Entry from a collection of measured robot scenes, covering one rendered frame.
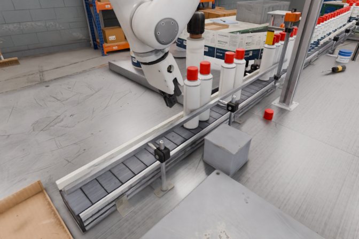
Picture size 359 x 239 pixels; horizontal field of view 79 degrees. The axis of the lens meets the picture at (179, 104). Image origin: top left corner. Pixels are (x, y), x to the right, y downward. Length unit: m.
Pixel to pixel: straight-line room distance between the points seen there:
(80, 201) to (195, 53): 0.76
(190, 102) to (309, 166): 0.40
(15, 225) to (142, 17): 0.53
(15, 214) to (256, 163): 0.64
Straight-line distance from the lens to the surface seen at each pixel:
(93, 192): 0.58
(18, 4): 5.00
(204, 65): 0.67
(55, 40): 5.12
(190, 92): 0.65
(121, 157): 0.52
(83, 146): 0.80
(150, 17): 0.39
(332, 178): 0.77
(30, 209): 0.68
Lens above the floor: 1.31
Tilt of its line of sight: 31 degrees down
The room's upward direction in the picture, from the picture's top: straight up
